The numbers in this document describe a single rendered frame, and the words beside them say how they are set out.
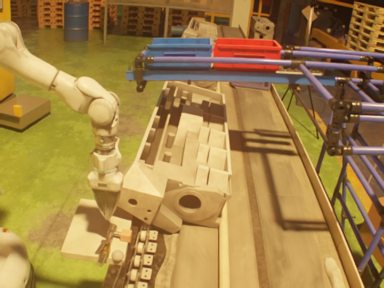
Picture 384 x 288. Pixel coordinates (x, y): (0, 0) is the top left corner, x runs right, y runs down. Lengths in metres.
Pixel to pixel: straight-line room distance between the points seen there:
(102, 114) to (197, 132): 0.82
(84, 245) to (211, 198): 0.47
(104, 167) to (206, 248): 0.51
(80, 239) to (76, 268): 0.99
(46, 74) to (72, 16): 6.99
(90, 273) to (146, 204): 1.04
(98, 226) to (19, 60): 0.65
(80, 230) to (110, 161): 0.37
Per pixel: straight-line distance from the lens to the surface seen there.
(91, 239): 1.22
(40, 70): 0.91
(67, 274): 2.17
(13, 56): 0.91
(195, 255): 1.24
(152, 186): 1.19
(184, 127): 1.63
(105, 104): 0.88
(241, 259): 1.26
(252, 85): 2.92
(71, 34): 7.96
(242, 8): 7.22
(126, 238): 1.19
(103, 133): 0.92
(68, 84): 0.90
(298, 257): 1.33
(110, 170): 0.98
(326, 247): 1.42
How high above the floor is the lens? 1.64
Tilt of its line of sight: 27 degrees down
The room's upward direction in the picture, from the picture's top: 6 degrees clockwise
